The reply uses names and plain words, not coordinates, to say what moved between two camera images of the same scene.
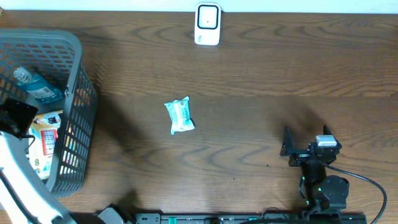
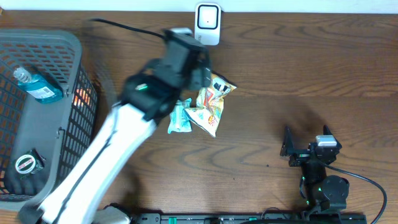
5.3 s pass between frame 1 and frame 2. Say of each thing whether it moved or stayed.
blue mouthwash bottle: stayed
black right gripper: stayed
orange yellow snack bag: moved
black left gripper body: moved
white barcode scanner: stayed
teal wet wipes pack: stayed
